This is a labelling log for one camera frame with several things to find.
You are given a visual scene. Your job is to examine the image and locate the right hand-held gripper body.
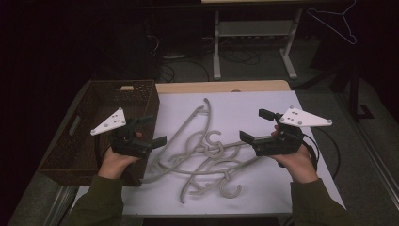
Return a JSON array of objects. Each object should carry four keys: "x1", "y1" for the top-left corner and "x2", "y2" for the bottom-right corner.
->
[{"x1": 252, "y1": 105, "x2": 333, "y2": 158}]

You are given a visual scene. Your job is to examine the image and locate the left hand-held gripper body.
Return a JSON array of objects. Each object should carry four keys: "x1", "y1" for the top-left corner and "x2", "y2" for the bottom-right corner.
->
[{"x1": 89, "y1": 107, "x2": 153, "y2": 159}]

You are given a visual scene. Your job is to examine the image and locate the grey plastic clothes hanger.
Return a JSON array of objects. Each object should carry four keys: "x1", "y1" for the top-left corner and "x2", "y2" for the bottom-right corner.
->
[
  {"x1": 179, "y1": 154, "x2": 263, "y2": 205},
  {"x1": 168, "y1": 129, "x2": 274, "y2": 177},
  {"x1": 142, "y1": 97, "x2": 220, "y2": 185},
  {"x1": 156, "y1": 140, "x2": 248, "y2": 177}
]

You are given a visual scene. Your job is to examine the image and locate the brown woven basket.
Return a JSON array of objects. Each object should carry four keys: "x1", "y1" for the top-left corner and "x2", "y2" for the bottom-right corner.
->
[{"x1": 37, "y1": 79, "x2": 161, "y2": 187}]

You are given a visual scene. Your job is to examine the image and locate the person's left hand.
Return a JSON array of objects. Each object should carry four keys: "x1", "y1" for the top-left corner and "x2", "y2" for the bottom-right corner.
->
[{"x1": 97, "y1": 146, "x2": 141, "y2": 181}]

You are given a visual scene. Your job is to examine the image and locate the person's right hand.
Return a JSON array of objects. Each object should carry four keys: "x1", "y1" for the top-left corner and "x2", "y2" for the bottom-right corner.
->
[{"x1": 271, "y1": 142, "x2": 319, "y2": 185}]

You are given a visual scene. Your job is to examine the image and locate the white table mat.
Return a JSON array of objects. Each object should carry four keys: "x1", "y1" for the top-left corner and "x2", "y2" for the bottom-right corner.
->
[{"x1": 121, "y1": 89, "x2": 346, "y2": 217}]

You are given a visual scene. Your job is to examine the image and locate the white power strip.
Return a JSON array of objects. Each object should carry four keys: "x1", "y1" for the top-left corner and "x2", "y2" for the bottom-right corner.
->
[{"x1": 162, "y1": 54, "x2": 188, "y2": 61}]

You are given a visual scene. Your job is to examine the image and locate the white metal rack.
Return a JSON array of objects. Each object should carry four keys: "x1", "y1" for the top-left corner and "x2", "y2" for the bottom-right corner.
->
[{"x1": 200, "y1": 0, "x2": 346, "y2": 81}]

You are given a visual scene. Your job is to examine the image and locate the dark metal stand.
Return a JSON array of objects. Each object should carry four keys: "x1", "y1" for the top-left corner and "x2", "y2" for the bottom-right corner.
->
[{"x1": 295, "y1": 46, "x2": 375, "y2": 122}]

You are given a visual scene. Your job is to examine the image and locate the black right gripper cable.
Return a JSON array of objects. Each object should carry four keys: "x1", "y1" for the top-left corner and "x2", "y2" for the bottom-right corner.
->
[{"x1": 300, "y1": 126, "x2": 342, "y2": 181}]

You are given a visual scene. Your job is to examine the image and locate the black floor cables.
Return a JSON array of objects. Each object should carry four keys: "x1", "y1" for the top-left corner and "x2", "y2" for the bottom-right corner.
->
[{"x1": 158, "y1": 48, "x2": 262, "y2": 83}]

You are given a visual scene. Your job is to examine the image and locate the thin wire clothes hanger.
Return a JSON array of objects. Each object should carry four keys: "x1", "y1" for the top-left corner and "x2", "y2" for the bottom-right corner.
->
[{"x1": 306, "y1": 0, "x2": 359, "y2": 45}]

